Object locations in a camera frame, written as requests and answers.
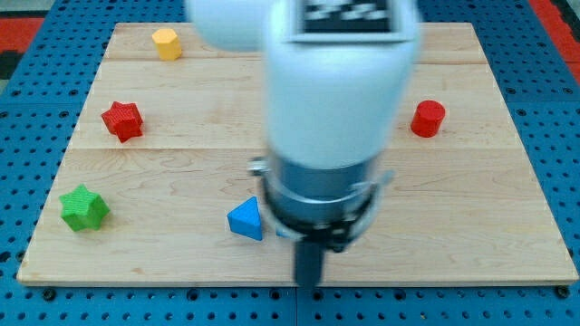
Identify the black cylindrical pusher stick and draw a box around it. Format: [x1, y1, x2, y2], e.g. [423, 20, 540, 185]
[294, 241, 324, 288]

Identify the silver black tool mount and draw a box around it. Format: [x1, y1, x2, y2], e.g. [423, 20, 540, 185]
[248, 154, 393, 253]

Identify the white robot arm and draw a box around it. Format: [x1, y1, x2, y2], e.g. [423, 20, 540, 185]
[185, 0, 421, 287]

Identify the blue triangle block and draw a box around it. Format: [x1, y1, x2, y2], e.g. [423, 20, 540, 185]
[227, 197, 263, 241]

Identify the red star block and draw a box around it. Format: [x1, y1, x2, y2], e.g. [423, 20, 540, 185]
[101, 101, 143, 143]

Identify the green star block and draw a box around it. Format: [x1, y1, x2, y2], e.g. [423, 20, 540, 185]
[59, 184, 110, 232]

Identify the red cylinder block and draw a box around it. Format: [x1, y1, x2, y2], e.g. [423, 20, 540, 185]
[411, 100, 446, 138]

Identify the wooden board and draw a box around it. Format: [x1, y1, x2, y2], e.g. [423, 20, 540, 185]
[17, 23, 578, 287]

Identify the yellow hexagon block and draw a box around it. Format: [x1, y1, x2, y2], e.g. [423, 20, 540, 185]
[151, 28, 182, 61]

